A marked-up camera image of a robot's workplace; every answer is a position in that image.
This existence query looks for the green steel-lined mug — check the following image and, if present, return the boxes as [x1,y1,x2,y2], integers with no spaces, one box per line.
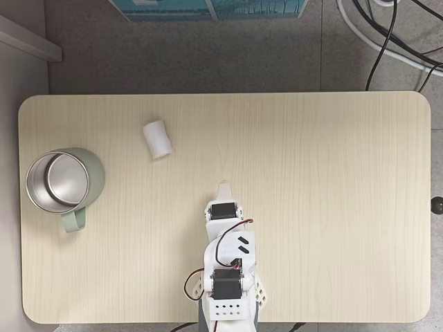
[25,147,106,234]

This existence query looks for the red and black wrist wire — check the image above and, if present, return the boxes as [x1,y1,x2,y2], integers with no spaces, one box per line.
[215,218,255,268]

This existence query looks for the blue printed box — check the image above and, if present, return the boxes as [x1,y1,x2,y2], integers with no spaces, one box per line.
[107,0,309,23]

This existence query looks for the white floor cable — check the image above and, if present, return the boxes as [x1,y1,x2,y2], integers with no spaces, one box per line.
[336,0,443,77]

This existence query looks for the red and black shoulder wire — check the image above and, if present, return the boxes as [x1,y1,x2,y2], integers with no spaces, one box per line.
[183,268,206,302]

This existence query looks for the black floor cable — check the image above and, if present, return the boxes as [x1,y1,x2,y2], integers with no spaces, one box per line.
[365,0,399,92]
[416,63,443,93]
[352,0,443,67]

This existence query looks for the white dressing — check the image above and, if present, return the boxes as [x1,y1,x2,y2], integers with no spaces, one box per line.
[142,119,173,160]

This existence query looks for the white ledge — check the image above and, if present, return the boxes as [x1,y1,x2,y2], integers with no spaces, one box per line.
[0,13,64,64]

